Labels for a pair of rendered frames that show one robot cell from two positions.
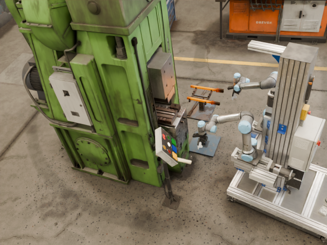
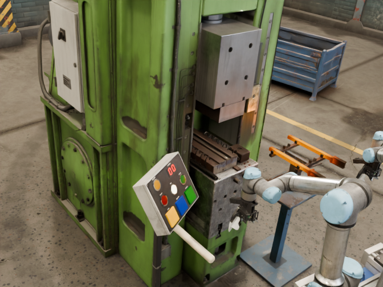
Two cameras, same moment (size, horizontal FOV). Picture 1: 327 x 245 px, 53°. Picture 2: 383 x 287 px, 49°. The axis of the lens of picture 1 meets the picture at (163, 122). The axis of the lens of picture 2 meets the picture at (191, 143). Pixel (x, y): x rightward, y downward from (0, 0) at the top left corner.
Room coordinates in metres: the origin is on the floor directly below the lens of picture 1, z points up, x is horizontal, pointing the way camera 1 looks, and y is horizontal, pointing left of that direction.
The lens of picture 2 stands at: (0.73, -0.61, 2.34)
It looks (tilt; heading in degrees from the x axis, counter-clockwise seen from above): 30 degrees down; 18
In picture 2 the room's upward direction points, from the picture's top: 5 degrees clockwise
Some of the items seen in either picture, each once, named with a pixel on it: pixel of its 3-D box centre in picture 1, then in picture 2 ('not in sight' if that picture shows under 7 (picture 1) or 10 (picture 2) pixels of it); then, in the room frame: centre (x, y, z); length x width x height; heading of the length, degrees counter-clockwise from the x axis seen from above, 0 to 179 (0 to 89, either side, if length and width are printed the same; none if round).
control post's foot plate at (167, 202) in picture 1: (171, 199); not in sight; (2.33, 0.07, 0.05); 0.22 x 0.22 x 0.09; 60
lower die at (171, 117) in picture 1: (158, 114); (202, 149); (2.96, 0.04, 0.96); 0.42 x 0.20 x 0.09; 60
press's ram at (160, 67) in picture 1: (152, 71); (216, 56); (3.00, 0.02, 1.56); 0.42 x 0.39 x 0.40; 60
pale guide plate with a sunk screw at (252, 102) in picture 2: not in sight; (252, 98); (3.19, -0.18, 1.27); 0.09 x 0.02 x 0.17; 150
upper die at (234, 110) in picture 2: (154, 91); (207, 98); (2.96, 0.04, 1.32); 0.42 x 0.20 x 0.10; 60
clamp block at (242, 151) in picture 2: (174, 107); (238, 153); (3.04, -0.18, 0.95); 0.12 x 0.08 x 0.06; 60
